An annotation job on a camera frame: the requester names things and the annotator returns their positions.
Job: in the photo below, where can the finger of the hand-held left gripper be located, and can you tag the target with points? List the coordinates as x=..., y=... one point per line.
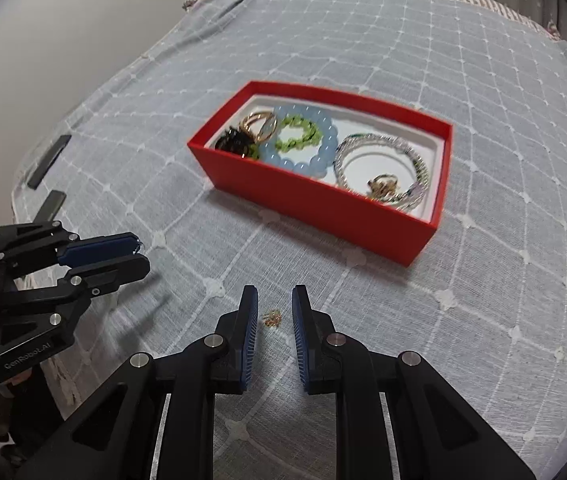
x=123, y=270
x=98, y=249

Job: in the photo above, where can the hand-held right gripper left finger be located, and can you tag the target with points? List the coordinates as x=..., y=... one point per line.
x=251, y=355

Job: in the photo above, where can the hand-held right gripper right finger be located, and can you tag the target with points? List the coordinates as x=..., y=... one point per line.
x=299, y=345

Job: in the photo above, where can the small gold earring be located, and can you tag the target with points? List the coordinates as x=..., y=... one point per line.
x=272, y=318

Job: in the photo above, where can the red jewelry box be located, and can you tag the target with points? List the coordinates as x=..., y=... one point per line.
x=313, y=200

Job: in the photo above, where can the short black remote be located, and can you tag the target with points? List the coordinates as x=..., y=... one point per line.
x=53, y=202

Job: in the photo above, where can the grey checked blanket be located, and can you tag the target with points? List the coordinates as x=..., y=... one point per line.
x=163, y=185

